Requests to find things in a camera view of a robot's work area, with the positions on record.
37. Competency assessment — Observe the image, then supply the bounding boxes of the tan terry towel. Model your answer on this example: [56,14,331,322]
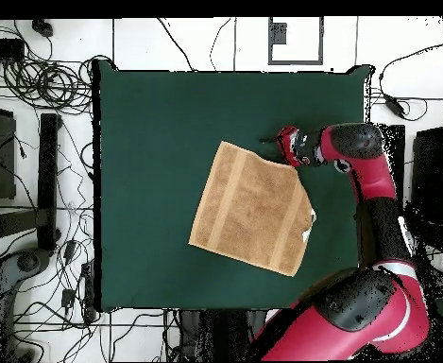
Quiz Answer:
[187,140,317,277]

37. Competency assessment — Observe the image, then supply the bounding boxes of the black flat box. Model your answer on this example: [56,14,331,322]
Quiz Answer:
[0,39,25,61]

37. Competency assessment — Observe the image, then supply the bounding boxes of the black power adapter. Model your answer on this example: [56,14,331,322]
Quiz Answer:
[383,94,407,116]

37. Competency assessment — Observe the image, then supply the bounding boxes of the dark green table cloth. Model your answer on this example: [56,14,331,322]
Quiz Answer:
[92,60,375,313]

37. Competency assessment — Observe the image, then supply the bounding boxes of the black power strip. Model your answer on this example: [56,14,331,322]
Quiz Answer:
[80,260,97,322]

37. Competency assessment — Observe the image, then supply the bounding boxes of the small black floor object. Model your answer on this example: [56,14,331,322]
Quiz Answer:
[31,18,55,38]

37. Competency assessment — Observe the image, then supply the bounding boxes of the grey caster leg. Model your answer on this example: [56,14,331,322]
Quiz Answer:
[0,247,52,362]

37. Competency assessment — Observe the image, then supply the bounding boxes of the grey square floor frame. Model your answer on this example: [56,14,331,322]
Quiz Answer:
[267,16,324,66]

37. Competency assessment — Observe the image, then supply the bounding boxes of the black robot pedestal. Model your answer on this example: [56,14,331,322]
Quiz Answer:
[177,309,267,362]

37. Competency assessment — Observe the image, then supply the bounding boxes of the coiled black cable bundle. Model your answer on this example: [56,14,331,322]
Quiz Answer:
[1,56,94,114]

